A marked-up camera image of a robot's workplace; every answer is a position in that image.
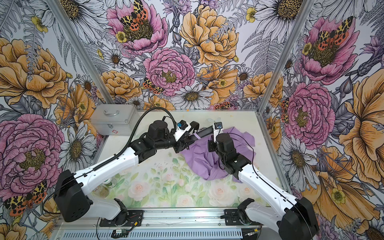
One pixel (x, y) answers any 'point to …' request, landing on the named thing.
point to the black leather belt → (202, 132)
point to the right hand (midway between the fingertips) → (212, 138)
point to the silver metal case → (114, 119)
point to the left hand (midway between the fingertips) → (189, 140)
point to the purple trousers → (198, 156)
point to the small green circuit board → (120, 230)
